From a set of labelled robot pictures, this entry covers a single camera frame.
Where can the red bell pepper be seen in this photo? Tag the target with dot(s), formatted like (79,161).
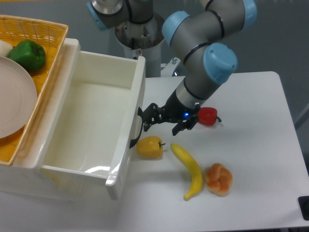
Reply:
(208,116)

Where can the beige plate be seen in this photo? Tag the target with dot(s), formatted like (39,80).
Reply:
(18,96)

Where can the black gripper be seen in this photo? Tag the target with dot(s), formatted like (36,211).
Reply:
(173,112)

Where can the green bell pepper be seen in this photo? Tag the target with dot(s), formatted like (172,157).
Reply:
(28,54)

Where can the yellow woven basket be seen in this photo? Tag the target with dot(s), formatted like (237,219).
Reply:
(51,36)

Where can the black object at table edge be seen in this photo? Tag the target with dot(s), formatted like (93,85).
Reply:
(304,206)

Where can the white round vegetable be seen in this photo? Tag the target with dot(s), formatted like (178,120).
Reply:
(5,48)

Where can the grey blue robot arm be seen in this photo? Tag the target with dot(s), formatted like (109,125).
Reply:
(195,41)

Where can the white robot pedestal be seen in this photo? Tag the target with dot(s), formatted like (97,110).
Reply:
(144,55)

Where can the white drawer cabinet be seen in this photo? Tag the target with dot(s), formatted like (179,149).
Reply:
(27,175)

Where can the yellow banana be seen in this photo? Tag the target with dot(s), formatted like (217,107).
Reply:
(194,169)

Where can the yellow bell pepper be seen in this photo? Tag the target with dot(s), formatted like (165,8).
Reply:
(150,147)

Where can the orange knotted bread roll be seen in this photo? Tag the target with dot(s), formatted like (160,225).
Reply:
(218,179)

